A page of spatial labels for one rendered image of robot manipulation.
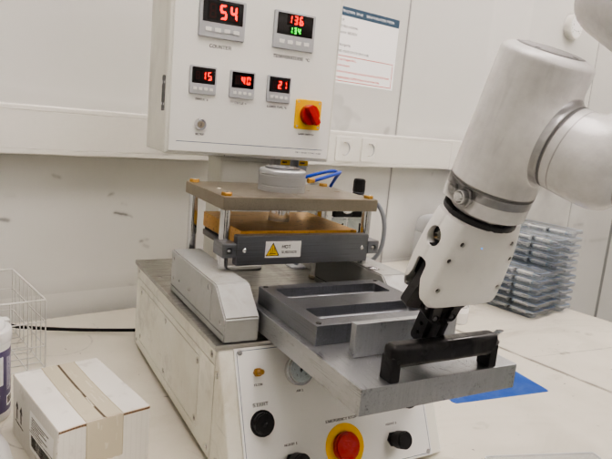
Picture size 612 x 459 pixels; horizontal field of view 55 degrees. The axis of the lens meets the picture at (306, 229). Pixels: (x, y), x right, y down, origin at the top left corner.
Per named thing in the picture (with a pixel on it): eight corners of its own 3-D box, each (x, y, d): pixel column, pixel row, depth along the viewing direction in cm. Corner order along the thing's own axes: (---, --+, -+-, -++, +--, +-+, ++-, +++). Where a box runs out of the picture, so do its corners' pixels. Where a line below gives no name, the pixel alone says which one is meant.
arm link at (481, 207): (485, 203, 52) (473, 231, 54) (553, 204, 57) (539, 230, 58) (431, 162, 59) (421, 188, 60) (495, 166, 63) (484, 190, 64)
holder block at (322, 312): (257, 302, 83) (259, 285, 82) (373, 294, 92) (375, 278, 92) (314, 346, 68) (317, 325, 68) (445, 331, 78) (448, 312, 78)
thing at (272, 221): (202, 233, 102) (205, 178, 100) (312, 232, 113) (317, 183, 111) (239, 257, 87) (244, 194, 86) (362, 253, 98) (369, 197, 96)
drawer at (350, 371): (244, 325, 84) (248, 272, 83) (370, 313, 95) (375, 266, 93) (357, 424, 59) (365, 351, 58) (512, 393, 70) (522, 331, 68)
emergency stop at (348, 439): (331, 464, 81) (328, 433, 81) (356, 458, 83) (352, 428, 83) (338, 464, 79) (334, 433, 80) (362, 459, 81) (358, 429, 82)
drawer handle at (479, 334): (378, 376, 62) (382, 341, 61) (483, 360, 69) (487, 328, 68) (390, 384, 60) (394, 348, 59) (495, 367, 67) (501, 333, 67)
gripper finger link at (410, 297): (394, 291, 59) (415, 317, 63) (453, 242, 59) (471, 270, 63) (389, 285, 60) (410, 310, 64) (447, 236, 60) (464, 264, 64)
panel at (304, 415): (247, 500, 74) (232, 349, 77) (432, 453, 88) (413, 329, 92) (252, 503, 72) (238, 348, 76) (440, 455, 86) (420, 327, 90)
